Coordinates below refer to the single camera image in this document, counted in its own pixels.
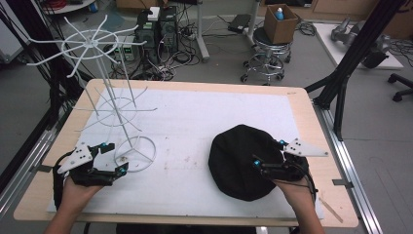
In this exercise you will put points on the black computer tower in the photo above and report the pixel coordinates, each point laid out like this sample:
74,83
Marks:
156,32

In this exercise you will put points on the grey tape strip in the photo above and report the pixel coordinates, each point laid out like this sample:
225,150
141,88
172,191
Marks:
342,183
41,168

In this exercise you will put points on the black hat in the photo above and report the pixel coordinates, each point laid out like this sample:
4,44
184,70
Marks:
238,162

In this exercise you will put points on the black metal frame stand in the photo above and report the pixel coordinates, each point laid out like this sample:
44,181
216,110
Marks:
354,52

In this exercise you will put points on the person's right hand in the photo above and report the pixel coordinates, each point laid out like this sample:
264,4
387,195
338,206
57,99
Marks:
297,193

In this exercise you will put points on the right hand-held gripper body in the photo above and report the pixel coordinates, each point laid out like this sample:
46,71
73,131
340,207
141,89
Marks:
292,164

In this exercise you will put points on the grey robot device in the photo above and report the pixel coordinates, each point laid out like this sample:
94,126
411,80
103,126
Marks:
376,48

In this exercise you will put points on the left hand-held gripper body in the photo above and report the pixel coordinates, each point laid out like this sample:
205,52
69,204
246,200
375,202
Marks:
79,157

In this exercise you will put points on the white platform board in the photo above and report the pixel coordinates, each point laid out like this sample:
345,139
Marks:
334,48

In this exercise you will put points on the wooden table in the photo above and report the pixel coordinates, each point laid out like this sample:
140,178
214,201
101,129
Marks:
331,136

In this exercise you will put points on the person's left hand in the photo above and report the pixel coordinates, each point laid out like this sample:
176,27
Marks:
76,195

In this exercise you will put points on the aluminium rail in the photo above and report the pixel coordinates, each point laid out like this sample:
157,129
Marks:
350,175
22,169

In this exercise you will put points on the chrome rolling stool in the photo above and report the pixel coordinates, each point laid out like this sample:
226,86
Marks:
266,61

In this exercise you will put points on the blue bottle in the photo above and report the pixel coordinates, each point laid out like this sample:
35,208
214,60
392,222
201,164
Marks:
279,13

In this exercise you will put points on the black flat box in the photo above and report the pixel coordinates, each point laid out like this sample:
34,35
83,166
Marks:
239,23

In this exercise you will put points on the white foam mat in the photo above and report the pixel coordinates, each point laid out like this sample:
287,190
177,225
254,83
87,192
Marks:
188,130

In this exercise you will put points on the cardboard box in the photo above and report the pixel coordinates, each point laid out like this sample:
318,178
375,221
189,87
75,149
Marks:
281,31

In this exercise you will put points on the wooden stick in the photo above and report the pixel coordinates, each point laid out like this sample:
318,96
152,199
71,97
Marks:
331,209

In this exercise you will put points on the black office chair base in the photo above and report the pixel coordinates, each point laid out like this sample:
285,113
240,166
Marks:
401,87

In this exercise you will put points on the round white table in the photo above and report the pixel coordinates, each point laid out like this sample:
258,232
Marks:
69,6

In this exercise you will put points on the white desk leg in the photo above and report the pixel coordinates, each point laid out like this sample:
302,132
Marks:
202,35
251,22

